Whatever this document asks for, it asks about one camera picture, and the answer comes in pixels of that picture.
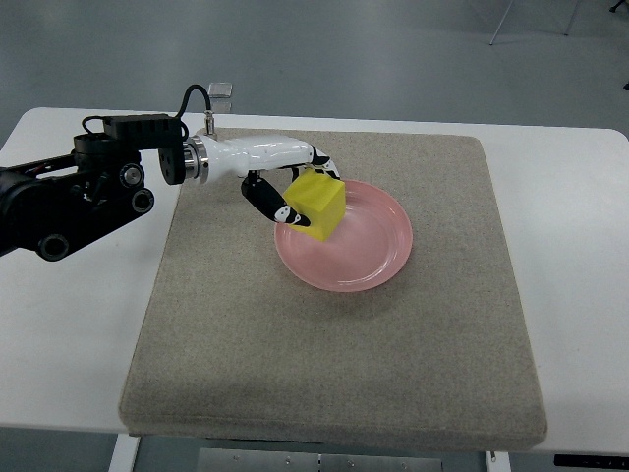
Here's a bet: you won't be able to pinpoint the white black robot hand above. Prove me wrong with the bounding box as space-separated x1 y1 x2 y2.
184 135 340 228

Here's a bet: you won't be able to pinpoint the yellow block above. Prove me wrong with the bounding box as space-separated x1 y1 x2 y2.
283 169 346 241

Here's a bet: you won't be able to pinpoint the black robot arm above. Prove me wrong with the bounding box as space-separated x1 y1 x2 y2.
1 113 189 262

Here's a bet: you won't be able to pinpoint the pink plate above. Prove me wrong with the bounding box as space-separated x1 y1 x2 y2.
274 180 413 292

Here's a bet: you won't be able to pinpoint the clear floor socket cover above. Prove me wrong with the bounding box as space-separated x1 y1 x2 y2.
207 82 233 98

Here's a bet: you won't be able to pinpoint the beige fabric mat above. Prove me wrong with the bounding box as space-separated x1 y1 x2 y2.
119 131 547 451

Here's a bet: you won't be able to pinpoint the grey chair legs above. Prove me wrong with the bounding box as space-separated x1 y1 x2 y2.
487 1 585 46

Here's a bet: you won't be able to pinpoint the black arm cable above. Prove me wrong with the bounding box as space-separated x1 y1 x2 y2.
172 84 218 137

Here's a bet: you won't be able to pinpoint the metal table frame plate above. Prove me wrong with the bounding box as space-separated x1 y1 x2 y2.
197 448 443 472

